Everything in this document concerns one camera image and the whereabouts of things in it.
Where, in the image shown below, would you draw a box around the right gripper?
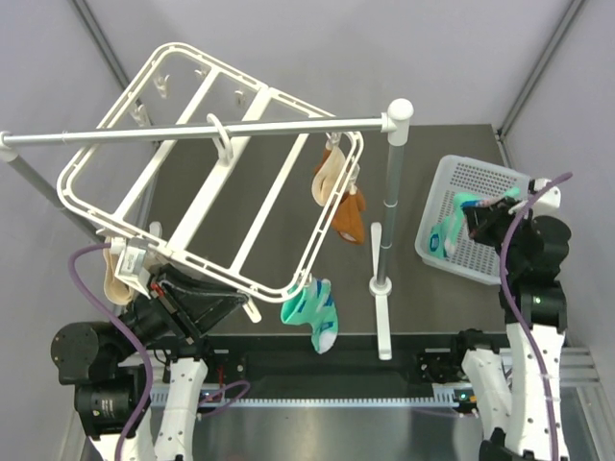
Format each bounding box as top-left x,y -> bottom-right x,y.
463,195 -> 533,272

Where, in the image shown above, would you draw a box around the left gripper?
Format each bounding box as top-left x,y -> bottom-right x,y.
111,258 -> 247,361

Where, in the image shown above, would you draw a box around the teal sock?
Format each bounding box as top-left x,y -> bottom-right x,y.
428,187 -> 520,259
281,279 -> 339,354

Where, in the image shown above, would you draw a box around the orange brown sock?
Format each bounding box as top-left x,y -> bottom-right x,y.
332,186 -> 366,245

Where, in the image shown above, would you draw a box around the white square clip hanger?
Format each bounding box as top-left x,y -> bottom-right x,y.
56,41 -> 366,323

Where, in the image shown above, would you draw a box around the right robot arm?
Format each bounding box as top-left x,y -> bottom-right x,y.
448,194 -> 572,460

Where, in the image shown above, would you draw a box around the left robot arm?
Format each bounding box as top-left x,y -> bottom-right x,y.
50,265 -> 247,460

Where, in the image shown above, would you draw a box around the white perforated plastic basket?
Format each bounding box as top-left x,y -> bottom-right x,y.
413,154 -> 534,286

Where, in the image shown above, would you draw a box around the beige sock left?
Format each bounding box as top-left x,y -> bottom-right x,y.
103,248 -> 135,306

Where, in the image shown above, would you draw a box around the beige sock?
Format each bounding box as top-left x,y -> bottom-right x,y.
103,248 -> 135,306
311,147 -> 346,206

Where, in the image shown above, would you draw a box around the dark grey table mat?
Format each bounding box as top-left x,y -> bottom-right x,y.
143,125 -> 504,335

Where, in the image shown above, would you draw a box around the silver white drying rack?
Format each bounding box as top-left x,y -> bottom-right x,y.
1,98 -> 414,360

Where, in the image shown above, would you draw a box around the beige sock right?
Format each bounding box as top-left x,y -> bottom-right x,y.
311,147 -> 346,206

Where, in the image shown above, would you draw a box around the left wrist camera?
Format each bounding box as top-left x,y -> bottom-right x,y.
111,237 -> 151,295

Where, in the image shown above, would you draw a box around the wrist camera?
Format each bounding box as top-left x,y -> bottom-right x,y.
111,237 -> 151,295
508,178 -> 561,216

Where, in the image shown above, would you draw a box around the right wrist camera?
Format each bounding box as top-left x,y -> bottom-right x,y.
508,178 -> 561,216

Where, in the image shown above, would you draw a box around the short purple cable loop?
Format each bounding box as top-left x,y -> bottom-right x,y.
196,379 -> 252,415

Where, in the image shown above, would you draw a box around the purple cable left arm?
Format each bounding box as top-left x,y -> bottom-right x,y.
67,242 -> 156,461

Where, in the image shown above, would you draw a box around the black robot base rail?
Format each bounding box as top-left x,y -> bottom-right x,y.
205,333 -> 465,400

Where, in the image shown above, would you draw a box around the white slotted cable duct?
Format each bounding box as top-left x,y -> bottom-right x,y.
148,386 -> 457,409

